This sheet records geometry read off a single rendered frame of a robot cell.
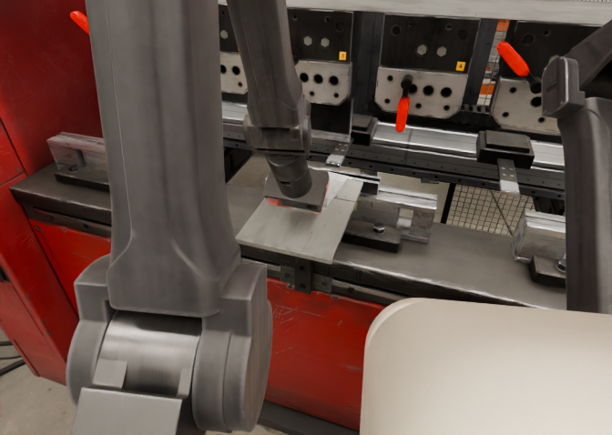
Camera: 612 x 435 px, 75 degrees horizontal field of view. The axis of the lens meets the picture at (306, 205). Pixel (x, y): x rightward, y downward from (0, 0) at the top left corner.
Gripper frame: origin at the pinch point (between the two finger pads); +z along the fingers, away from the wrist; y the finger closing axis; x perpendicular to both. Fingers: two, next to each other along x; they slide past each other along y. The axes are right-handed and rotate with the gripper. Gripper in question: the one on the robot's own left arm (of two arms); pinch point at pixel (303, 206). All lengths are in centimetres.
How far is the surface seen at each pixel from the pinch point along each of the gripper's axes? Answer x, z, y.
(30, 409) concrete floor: 66, 80, 101
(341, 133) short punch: -18.3, 1.3, -3.0
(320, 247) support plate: 8.1, -2.3, -5.6
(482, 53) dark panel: -65, 22, -31
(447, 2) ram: -28.5, -22.6, -19.0
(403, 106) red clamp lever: -17.1, -11.1, -15.0
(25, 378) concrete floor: 58, 85, 113
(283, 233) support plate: 6.6, -1.3, 1.8
